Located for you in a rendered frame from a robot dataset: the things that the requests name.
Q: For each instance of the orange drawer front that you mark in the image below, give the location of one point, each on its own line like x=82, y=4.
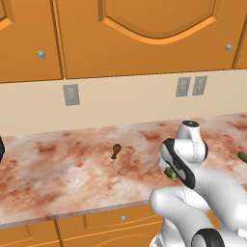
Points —
x=106, y=220

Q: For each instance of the round silver drawer knob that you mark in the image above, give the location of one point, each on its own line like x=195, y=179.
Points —
x=123, y=217

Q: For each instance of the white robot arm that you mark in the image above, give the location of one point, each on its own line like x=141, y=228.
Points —
x=193, y=199

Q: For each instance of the green cucumber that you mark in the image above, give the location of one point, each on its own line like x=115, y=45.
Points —
x=242, y=157

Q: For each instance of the orange base cupboard door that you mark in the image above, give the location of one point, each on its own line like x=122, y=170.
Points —
x=109, y=236
x=29, y=236

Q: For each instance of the orange wall cupboard door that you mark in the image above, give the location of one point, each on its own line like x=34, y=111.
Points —
x=148, y=35
x=25, y=38
x=241, y=48

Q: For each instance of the brown chicken drumstick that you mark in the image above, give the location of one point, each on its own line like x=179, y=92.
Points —
x=115, y=150

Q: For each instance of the grey wall socket plate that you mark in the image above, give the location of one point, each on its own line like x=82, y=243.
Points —
x=183, y=87
x=71, y=95
x=199, y=85

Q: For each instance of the green broccoli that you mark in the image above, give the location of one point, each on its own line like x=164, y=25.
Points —
x=171, y=174

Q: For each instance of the black appliance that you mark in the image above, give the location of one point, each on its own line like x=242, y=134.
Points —
x=1, y=149

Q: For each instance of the round silver cupboard knob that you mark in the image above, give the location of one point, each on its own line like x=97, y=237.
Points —
x=228, y=47
x=41, y=54

